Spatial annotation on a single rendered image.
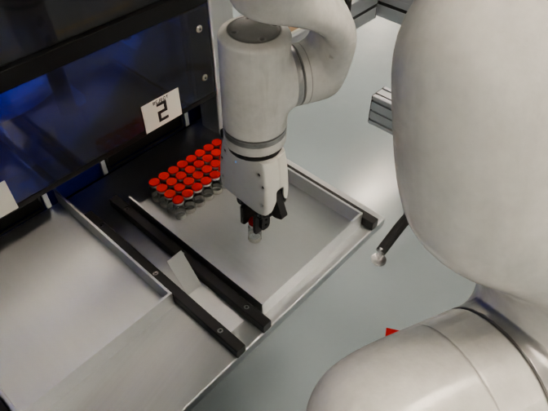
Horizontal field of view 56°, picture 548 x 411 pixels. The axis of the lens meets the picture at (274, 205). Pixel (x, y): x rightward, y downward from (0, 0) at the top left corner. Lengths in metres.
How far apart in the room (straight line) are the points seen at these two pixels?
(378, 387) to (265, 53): 0.37
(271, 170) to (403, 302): 1.33
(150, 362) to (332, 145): 1.85
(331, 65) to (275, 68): 0.07
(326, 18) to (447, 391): 0.36
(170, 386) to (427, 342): 0.49
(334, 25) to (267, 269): 0.46
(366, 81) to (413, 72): 2.71
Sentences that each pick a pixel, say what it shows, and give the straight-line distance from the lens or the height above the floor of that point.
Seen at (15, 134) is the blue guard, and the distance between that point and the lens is 0.86.
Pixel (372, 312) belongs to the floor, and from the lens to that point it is 1.91.
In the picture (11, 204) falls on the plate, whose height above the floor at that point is 1.00.
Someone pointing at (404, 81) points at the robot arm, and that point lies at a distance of 0.27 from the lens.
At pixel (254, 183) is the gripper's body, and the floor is 1.10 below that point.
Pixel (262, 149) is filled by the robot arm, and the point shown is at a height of 1.17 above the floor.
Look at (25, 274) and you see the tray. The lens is 0.97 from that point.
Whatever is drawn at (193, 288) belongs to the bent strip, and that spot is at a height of 0.89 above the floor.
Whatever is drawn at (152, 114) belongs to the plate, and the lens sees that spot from 0.98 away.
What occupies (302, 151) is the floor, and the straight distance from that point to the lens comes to 2.46.
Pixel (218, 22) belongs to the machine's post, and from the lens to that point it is 1.02.
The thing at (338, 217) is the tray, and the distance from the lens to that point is 0.97.
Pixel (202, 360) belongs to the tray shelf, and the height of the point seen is 0.88.
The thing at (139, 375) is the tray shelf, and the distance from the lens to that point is 0.81.
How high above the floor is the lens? 1.59
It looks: 46 degrees down
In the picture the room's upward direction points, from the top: straight up
